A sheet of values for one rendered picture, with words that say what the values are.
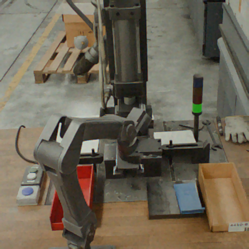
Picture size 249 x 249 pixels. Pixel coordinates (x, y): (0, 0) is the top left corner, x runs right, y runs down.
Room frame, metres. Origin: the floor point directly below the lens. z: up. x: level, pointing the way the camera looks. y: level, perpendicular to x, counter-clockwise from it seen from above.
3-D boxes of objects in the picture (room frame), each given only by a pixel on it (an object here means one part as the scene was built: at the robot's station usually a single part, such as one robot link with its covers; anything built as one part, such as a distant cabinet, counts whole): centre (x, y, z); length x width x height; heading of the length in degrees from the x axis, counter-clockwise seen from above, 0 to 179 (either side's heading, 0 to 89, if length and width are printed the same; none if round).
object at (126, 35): (1.21, -0.01, 1.37); 0.11 x 0.09 x 0.30; 89
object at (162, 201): (1.03, -0.14, 0.91); 0.17 x 0.16 x 0.02; 89
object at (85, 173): (1.05, 0.19, 0.93); 0.25 x 0.12 x 0.06; 179
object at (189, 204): (1.01, -0.18, 0.93); 0.15 x 0.07 x 0.03; 3
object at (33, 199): (1.08, 0.35, 0.90); 0.07 x 0.07 x 0.06; 89
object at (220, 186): (1.00, -0.30, 0.93); 0.25 x 0.13 x 0.08; 179
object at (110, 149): (1.21, -0.01, 0.98); 0.20 x 0.10 x 0.01; 89
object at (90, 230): (0.82, 0.15, 1.00); 0.09 x 0.06 x 0.06; 53
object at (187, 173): (1.29, -0.04, 0.88); 0.65 x 0.50 x 0.03; 89
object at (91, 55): (1.49, 0.11, 1.25); 0.19 x 0.07 x 0.19; 89
